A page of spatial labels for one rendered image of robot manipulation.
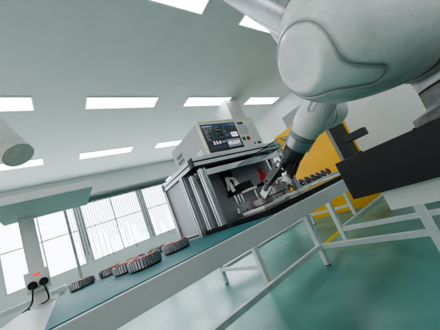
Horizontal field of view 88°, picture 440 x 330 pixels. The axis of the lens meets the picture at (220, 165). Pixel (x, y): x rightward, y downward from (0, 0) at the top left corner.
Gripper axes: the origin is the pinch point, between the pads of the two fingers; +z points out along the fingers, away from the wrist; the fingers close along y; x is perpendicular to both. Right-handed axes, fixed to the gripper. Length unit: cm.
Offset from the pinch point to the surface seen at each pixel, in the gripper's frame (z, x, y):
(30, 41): 31, 305, -54
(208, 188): 14.9, 22.2, -13.6
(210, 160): 9.4, 34.7, -5.3
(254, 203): 14.4, 5.5, 0.9
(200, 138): 6, 50, -2
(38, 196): 31, 58, -74
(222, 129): 3, 52, 14
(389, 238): 52, -44, 121
